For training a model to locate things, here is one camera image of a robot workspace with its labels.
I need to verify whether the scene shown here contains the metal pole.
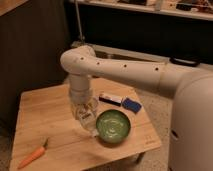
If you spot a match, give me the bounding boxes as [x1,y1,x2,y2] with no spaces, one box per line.
[74,0,84,44]

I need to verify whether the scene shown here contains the wooden table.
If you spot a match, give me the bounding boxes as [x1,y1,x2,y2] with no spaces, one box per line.
[10,84,161,171]

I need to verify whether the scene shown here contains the orange carrot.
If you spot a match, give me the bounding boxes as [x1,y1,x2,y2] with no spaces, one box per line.
[18,139,49,169]

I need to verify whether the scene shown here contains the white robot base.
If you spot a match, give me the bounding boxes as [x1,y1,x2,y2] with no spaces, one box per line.
[168,71,213,171]

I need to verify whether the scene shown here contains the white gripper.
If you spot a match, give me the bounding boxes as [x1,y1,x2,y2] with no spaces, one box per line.
[68,85,95,115]

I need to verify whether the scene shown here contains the clear plastic bottle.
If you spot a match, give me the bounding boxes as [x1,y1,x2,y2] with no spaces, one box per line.
[74,105,98,137]

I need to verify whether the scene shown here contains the background shelf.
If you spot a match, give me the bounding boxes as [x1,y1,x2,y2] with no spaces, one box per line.
[69,0,213,21]

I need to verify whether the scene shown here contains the black handle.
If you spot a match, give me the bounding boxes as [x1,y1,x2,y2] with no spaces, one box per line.
[169,57,200,67]

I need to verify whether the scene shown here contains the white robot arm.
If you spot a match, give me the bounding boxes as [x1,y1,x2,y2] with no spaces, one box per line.
[60,46,187,105]

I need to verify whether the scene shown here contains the green ceramic bowl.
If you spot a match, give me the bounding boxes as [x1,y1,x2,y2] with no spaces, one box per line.
[96,109,131,144]

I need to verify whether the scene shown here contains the clear plastic cup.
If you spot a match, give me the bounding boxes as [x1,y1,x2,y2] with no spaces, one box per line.
[88,97,99,111]

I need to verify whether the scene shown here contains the blue sponge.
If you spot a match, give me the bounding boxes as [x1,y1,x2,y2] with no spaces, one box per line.
[122,98,142,113]

